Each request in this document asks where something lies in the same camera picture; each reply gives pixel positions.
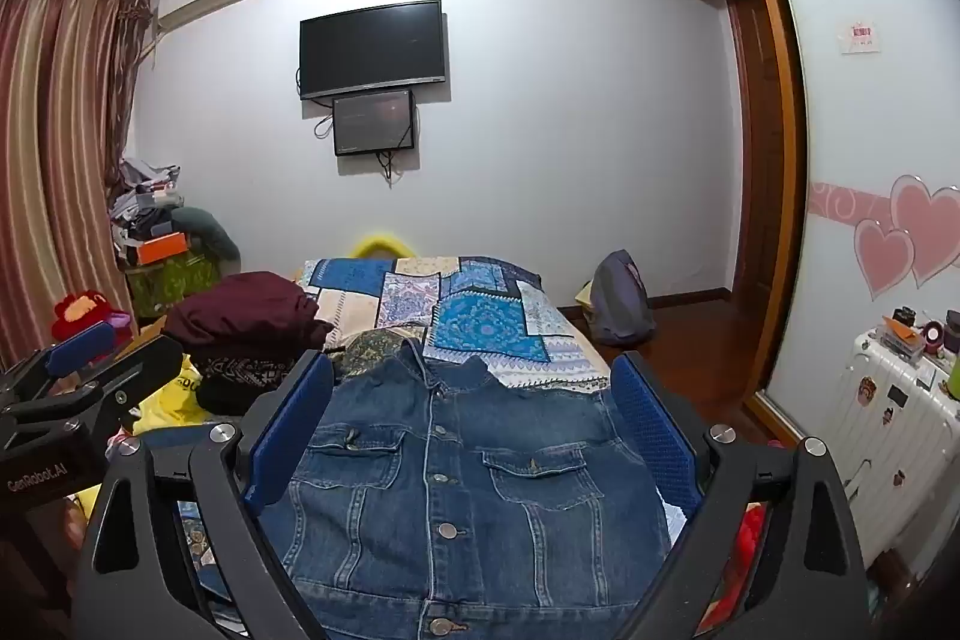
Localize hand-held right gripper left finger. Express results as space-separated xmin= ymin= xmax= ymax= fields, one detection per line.
xmin=71 ymin=347 xmax=335 ymax=640

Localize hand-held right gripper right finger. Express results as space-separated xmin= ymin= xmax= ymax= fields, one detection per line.
xmin=609 ymin=351 xmax=875 ymax=640

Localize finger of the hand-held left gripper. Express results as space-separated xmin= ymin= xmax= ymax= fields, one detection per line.
xmin=45 ymin=334 xmax=186 ymax=437
xmin=0 ymin=319 xmax=118 ymax=412

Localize blue denim jacket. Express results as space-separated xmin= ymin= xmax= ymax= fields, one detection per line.
xmin=255 ymin=336 xmax=676 ymax=640

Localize maroon folded clothes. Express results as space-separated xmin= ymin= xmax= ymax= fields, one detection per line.
xmin=163 ymin=271 xmax=335 ymax=357

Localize red plush toy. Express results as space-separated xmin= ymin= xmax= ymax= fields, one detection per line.
xmin=50 ymin=288 xmax=133 ymax=342

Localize yellow cloth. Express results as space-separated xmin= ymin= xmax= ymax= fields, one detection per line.
xmin=130 ymin=358 xmax=227 ymax=440

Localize dark patterned garment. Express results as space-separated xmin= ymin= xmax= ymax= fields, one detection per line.
xmin=197 ymin=350 xmax=292 ymax=417

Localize orange box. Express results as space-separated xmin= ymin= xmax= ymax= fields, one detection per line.
xmin=136 ymin=230 xmax=189 ymax=267

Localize olive patterned cloth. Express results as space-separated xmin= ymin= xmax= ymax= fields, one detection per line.
xmin=328 ymin=324 xmax=430 ymax=380

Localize grey purple backpack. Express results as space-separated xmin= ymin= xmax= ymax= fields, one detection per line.
xmin=589 ymin=249 xmax=658 ymax=345

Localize red cloth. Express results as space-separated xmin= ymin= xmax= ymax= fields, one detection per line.
xmin=705 ymin=502 xmax=771 ymax=633

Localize pile of assorted clutter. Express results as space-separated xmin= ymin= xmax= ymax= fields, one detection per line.
xmin=108 ymin=157 xmax=185 ymax=253

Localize blue patchwork bedspread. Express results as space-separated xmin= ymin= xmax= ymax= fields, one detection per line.
xmin=172 ymin=254 xmax=689 ymax=640

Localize yellow round headboard piece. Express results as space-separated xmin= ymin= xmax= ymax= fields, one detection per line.
xmin=353 ymin=232 xmax=414 ymax=259

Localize white suitcase with stickers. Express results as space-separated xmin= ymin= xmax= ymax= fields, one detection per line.
xmin=820 ymin=329 xmax=960 ymax=567

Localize striped red-brown curtain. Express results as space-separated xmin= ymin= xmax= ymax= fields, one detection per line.
xmin=0 ymin=0 xmax=156 ymax=372

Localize orange packet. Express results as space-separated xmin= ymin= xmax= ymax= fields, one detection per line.
xmin=876 ymin=317 xmax=925 ymax=359

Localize small black wall monitor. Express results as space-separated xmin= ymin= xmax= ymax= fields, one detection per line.
xmin=332 ymin=89 xmax=416 ymax=158

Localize black wall television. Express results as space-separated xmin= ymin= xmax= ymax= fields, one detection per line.
xmin=298 ymin=0 xmax=449 ymax=101

